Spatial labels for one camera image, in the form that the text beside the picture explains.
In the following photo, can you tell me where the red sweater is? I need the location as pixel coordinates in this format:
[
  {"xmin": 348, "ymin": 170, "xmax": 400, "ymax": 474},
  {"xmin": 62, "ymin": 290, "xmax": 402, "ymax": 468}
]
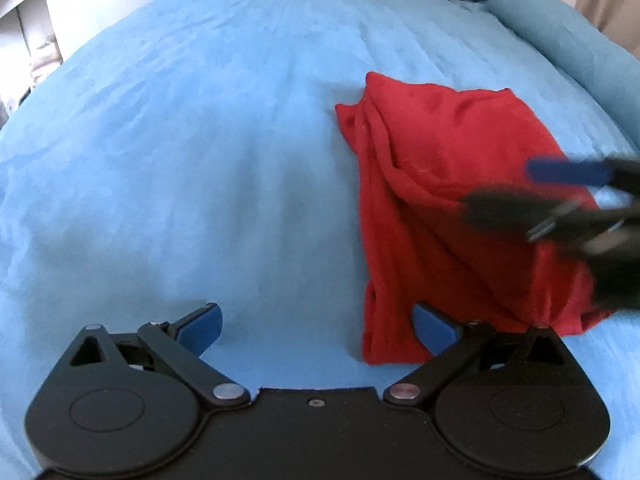
[{"xmin": 334, "ymin": 71, "xmax": 617, "ymax": 366}]

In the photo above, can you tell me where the blue bed sheet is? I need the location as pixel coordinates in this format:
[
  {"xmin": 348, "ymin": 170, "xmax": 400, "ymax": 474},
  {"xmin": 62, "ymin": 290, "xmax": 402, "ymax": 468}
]
[{"xmin": 0, "ymin": 0, "xmax": 640, "ymax": 466}]

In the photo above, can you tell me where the white shelf unit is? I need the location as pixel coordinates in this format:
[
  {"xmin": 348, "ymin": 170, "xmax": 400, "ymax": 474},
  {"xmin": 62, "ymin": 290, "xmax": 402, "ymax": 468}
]
[{"xmin": 0, "ymin": 0, "xmax": 68, "ymax": 128}]

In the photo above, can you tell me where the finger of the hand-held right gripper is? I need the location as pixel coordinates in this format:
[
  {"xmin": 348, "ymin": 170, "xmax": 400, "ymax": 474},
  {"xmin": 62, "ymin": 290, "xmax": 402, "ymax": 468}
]
[
  {"xmin": 526, "ymin": 152, "xmax": 640, "ymax": 197},
  {"xmin": 459, "ymin": 186, "xmax": 632, "ymax": 252}
]

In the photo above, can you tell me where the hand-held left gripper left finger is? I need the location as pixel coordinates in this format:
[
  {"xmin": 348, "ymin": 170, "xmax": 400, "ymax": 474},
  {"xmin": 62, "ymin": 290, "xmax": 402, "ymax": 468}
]
[{"xmin": 50, "ymin": 302, "xmax": 252, "ymax": 407}]

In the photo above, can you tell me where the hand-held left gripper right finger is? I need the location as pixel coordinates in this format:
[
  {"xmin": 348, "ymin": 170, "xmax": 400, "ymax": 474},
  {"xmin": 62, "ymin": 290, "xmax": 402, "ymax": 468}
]
[{"xmin": 382, "ymin": 301, "xmax": 582, "ymax": 407}]

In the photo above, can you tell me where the teal duvet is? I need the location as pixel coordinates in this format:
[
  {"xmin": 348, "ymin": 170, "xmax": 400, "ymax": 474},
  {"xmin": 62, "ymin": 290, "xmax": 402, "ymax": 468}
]
[{"xmin": 427, "ymin": 0, "xmax": 640, "ymax": 153}]

